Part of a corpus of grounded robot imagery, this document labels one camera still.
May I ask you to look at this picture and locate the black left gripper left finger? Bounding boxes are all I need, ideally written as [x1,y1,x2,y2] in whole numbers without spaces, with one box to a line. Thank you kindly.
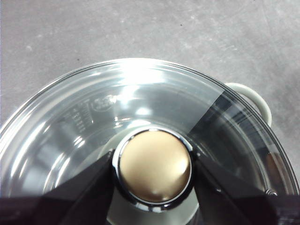
[0,150,116,225]

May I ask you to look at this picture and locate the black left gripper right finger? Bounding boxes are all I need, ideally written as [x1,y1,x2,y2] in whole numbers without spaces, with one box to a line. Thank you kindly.
[193,154,300,225]

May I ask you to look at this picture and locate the glass lid with green knob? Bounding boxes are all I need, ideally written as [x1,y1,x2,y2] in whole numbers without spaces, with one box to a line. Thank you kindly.
[0,58,300,225]

